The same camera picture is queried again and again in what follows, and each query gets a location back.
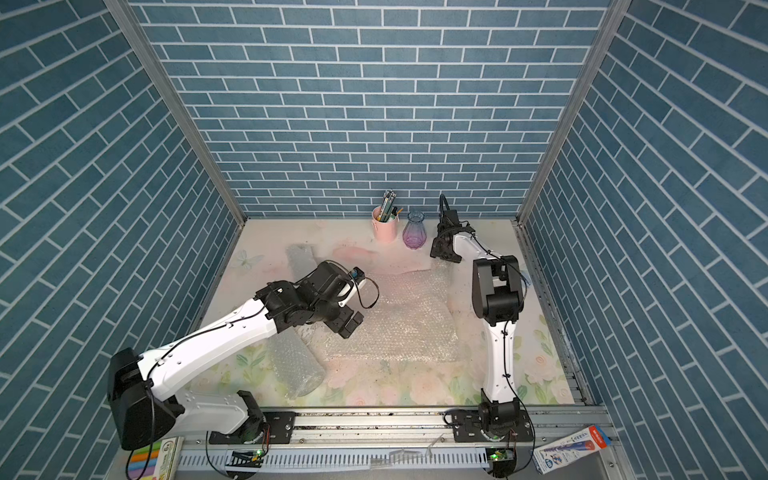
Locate pens in cup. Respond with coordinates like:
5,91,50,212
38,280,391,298
374,190,399,223

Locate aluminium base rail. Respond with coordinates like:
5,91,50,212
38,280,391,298
107,406,637,480

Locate bubble wrapped vase front left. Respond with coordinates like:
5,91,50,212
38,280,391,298
267,328,326,400

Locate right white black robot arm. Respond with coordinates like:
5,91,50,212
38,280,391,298
430,195,535,441

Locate bubble wrapped vase back left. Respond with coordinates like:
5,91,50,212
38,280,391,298
286,244,318,281

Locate white red blue box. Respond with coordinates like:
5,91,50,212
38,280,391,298
533,425,612,475

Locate clear bubble wrap sheet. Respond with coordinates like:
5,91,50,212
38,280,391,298
307,261,459,362

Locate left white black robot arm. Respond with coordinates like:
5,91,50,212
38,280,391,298
107,260,377,451

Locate white slotted cable duct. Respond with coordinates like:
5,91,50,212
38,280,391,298
178,447,490,473

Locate bubble wrapped vase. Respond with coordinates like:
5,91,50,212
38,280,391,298
286,244,318,281
267,328,326,400

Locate purple vase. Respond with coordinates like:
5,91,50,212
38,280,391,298
402,210,427,250

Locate pink pen cup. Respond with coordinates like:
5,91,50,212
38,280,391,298
371,206,398,243

